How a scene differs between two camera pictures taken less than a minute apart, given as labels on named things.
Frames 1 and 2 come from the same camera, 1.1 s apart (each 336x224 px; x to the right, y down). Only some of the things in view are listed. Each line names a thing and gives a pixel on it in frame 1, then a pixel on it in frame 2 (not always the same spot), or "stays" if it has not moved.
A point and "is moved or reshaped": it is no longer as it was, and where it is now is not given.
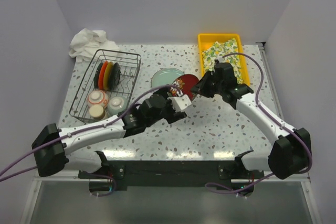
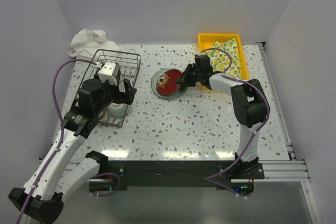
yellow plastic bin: [205, 41] stays
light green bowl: [116, 104] stays
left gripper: [172, 115] -> [127, 96]
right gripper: [198, 88] -> [185, 81]
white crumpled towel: [85, 44] stays
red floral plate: [185, 83] is moved or reshaped
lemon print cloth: [227, 52] stays
